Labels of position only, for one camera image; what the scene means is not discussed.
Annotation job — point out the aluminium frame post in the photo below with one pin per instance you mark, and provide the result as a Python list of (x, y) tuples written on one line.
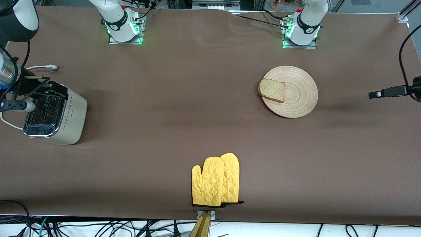
[(403, 15)]

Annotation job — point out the small metal bracket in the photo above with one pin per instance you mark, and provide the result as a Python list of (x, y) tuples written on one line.
[(198, 214)]

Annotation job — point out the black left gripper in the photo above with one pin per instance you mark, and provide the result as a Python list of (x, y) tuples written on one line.
[(417, 88)]

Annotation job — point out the round wooden plate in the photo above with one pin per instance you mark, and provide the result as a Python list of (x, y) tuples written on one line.
[(299, 95)]

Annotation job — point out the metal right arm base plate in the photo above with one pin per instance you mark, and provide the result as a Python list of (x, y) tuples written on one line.
[(125, 42)]

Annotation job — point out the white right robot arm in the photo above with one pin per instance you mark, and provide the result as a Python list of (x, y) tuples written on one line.
[(115, 16)]

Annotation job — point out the yellow quilted oven mitt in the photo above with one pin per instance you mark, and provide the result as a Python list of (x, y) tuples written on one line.
[(207, 184), (233, 177)]

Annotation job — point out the beige and chrome toaster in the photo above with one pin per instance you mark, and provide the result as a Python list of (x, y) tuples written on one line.
[(74, 118)]

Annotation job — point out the golden aluminium profile bar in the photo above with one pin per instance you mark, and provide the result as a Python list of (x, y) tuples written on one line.
[(202, 228)]

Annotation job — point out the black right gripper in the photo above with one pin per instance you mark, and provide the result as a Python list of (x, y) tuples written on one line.
[(23, 86)]

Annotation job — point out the brown table cover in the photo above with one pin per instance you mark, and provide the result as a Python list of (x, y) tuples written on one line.
[(164, 98)]

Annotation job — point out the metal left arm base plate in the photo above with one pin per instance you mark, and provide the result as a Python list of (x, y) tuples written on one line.
[(301, 46)]

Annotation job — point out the bread slice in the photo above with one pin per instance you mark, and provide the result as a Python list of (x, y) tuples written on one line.
[(272, 90)]

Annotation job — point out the grey background equipment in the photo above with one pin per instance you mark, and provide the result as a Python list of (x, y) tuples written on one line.
[(213, 5)]

